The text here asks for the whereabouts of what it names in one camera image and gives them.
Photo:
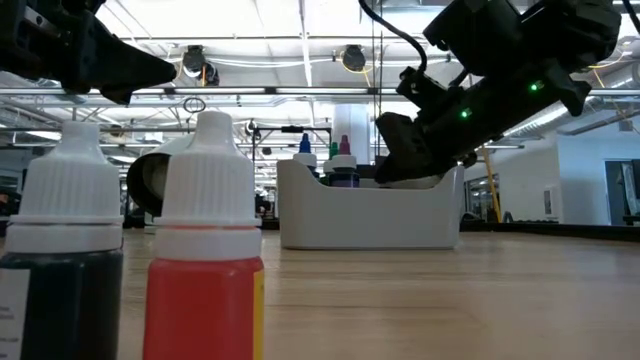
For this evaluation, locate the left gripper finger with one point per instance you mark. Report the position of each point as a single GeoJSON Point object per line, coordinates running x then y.
{"type": "Point", "coordinates": [125, 70]}
{"type": "Point", "coordinates": [116, 97]}

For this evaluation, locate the large violet food coloring bottle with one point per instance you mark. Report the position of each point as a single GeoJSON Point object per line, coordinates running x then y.
{"type": "Point", "coordinates": [345, 162]}

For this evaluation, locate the large green food coloring bottle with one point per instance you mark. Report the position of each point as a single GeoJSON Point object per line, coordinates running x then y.
{"type": "Point", "coordinates": [333, 150]}

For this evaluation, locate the large blue food coloring bottle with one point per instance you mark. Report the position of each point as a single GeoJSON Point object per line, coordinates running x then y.
{"type": "Point", "coordinates": [305, 160]}

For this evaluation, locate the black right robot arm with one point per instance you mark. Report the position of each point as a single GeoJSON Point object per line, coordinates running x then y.
{"type": "Point", "coordinates": [525, 40]}

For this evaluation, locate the grey plastic bin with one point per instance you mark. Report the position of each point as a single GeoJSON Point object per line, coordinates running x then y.
{"type": "Point", "coordinates": [370, 220]}

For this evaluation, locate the small black dropper bottle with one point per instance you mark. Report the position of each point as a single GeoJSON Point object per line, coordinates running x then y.
{"type": "Point", "coordinates": [65, 200]}

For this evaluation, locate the small red dropper bottle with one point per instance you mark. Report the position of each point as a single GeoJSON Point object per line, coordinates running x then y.
{"type": "Point", "coordinates": [205, 300]}

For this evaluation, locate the black background rig frame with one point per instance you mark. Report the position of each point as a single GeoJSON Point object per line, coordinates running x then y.
{"type": "Point", "coordinates": [292, 129]}

